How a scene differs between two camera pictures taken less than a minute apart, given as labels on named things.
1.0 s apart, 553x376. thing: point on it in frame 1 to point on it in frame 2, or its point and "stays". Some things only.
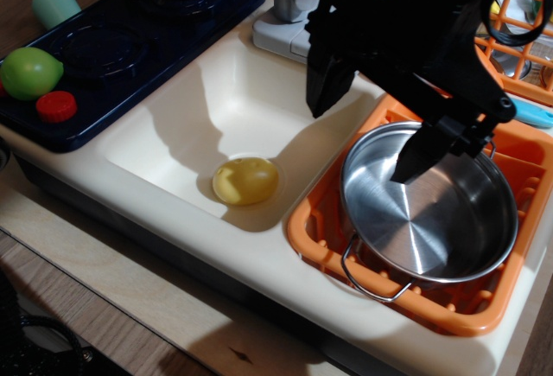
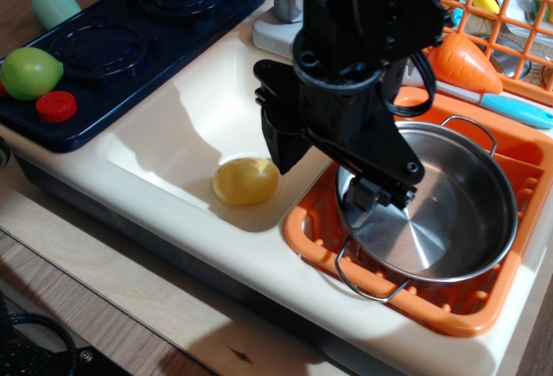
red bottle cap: [57, 106] stays
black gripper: [416, 41] to [336, 98]
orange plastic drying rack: [476, 305] stays
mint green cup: [54, 4] stays
